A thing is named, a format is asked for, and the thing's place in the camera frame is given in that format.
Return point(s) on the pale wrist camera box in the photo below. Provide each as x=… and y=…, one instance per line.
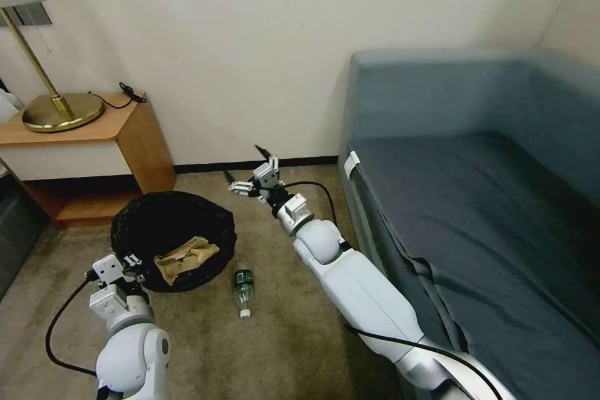
x=266, y=176
x=108, y=269

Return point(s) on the white sofa tag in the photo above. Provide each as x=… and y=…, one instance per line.
x=350, y=165

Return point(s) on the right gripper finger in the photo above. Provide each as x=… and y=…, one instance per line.
x=274, y=162
x=244, y=188

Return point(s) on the clear plastic bottle green label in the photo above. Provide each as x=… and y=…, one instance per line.
x=244, y=285

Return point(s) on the wooden nightstand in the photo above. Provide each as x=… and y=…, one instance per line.
x=140, y=147

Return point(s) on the blue grey sofa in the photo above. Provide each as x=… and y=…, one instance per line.
x=492, y=208

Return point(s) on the crumpled brown paper garbage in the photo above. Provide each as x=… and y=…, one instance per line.
x=187, y=259

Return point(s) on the dark bed frame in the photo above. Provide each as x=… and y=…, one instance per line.
x=18, y=231

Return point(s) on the black woven trash bin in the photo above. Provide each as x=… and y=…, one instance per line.
x=140, y=217

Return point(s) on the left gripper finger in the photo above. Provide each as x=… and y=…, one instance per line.
x=132, y=260

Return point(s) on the white bedding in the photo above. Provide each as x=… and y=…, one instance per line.
x=7, y=104

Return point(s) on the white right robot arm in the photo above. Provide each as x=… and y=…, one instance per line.
x=356, y=287

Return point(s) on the brass lamp with white shade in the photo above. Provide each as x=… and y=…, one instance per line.
x=61, y=111

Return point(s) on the grey wall switch panel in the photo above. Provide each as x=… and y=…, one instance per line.
x=33, y=15

